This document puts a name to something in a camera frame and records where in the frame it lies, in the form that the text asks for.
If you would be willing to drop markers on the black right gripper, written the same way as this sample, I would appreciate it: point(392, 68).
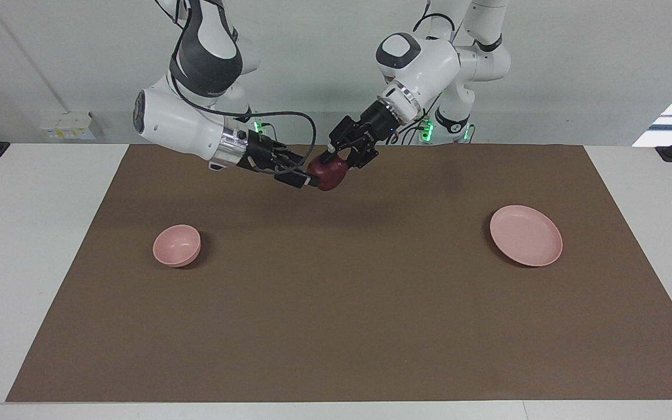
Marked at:
point(260, 154)

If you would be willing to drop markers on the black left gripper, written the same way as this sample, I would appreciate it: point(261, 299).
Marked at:
point(374, 125)

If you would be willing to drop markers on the dark red apple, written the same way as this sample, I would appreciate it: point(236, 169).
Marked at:
point(330, 175)

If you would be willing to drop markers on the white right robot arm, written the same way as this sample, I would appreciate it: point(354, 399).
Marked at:
point(184, 125)

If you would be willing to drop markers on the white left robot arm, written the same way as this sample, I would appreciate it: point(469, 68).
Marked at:
point(429, 64)

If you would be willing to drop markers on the pink bowl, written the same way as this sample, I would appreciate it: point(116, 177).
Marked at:
point(175, 248)

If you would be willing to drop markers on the pink plate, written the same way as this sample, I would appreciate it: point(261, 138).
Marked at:
point(525, 236)

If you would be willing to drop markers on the brown table mat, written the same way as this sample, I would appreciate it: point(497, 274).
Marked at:
point(336, 321)

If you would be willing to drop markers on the white wall socket box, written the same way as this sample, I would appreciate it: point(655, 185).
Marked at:
point(67, 129)

